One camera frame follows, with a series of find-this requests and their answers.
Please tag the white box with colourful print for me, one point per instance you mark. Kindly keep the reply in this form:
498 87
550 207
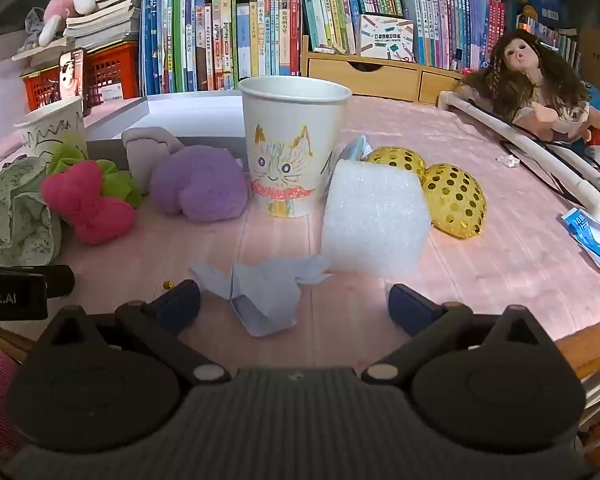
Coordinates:
385 37

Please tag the white foam block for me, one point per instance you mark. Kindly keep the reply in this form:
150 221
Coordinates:
375 215

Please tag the purple plush toy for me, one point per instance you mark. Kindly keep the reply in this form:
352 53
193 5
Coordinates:
200 185

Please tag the gold sequin bow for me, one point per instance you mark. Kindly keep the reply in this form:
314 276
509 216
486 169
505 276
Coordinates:
455 200

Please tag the stack of lying books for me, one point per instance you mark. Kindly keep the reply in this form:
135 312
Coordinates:
100 20

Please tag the blue face mask packet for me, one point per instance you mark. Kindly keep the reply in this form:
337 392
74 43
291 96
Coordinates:
356 150

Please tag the pink plush bow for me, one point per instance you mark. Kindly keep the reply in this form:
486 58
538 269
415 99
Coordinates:
80 195

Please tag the doll with brown hair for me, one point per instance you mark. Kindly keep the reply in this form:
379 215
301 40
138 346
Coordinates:
520 75

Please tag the paper cup with cat drawing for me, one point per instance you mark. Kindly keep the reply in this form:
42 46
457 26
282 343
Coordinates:
290 125

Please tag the grey cardboard box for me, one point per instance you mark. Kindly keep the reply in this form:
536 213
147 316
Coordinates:
180 115

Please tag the wooden drawer unit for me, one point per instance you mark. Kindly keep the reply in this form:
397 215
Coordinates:
360 77

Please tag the lime green scrunchie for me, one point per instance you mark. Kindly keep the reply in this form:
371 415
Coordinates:
122 185

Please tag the green patterned fabric bundle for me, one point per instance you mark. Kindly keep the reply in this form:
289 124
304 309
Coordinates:
15 220

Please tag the row of upright books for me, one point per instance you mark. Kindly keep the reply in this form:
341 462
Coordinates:
220 40

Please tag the paper cup with scribble drawing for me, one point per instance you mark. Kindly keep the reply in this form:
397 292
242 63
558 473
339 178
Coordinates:
55 125

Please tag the pale cloth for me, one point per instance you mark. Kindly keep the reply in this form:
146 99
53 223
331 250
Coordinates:
142 160

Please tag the white plastic tube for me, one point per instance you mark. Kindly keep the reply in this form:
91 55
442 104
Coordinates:
480 115

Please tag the crumpled white paper scrap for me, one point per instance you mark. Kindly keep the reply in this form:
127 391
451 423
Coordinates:
508 160

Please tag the red plastic crate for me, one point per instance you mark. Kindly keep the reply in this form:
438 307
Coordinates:
112 70

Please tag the blue and white wrapper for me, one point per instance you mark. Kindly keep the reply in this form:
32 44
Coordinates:
587 237

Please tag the pink striped tablecloth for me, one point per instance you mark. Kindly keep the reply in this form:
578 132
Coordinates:
480 260

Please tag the folded grey paper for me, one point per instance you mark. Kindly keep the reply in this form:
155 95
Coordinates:
265 295

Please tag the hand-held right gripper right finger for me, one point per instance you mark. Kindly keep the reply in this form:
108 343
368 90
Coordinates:
410 307

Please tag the pink plush rabbit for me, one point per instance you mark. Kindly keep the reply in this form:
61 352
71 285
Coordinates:
72 0

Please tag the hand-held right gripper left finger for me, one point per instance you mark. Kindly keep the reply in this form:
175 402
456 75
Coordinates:
180 305

